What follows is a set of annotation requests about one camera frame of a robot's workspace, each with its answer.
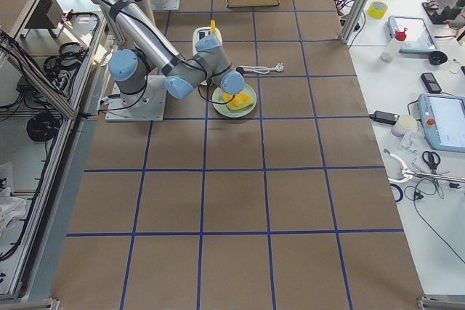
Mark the yellow tape roll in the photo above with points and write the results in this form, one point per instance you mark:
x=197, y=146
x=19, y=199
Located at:
x=377, y=9

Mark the upper teach pendant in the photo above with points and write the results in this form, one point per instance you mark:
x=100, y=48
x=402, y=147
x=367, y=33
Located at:
x=419, y=39

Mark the lower teach pendant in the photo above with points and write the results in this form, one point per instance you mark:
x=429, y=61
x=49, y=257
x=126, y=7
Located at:
x=442, y=119

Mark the black scissors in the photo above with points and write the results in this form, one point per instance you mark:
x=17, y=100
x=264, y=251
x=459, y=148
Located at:
x=431, y=159

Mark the bread slice in toaster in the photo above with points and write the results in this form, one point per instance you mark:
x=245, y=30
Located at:
x=213, y=27

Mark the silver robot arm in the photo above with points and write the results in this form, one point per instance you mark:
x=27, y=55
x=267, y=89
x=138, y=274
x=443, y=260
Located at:
x=183, y=75

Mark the green plate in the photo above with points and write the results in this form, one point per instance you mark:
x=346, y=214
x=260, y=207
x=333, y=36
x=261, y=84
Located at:
x=222, y=109

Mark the white toaster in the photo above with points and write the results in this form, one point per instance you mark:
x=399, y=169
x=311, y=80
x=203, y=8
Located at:
x=202, y=32

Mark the triangular bread on plate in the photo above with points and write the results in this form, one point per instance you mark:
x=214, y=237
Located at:
x=237, y=102

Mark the black power adapter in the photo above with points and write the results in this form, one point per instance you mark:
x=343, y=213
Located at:
x=384, y=117

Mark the clear bottle red cap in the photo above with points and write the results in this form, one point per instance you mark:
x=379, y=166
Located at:
x=394, y=46

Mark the teach pendant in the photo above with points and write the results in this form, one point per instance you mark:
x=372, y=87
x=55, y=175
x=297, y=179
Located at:
x=419, y=39
x=442, y=119

